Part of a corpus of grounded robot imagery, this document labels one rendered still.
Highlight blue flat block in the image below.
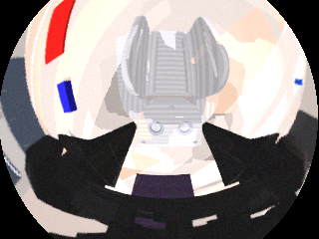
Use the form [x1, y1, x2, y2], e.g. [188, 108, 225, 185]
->
[57, 80, 77, 113]

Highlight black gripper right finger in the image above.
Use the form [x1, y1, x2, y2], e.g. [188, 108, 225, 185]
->
[202, 122, 279, 187]

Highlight red flat plate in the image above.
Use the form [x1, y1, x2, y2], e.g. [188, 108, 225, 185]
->
[45, 0, 76, 65]

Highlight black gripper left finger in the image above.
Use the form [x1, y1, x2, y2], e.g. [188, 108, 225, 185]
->
[57, 120, 137, 187]

